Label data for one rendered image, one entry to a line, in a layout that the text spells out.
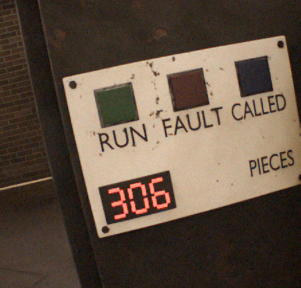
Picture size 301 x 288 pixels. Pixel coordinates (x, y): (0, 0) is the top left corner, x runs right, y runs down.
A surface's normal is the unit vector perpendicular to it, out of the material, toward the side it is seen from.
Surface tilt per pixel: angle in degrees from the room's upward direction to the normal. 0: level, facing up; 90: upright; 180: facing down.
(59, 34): 90
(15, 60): 90
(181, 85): 90
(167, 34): 90
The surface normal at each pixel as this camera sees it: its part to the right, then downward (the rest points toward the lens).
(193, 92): 0.18, 0.11
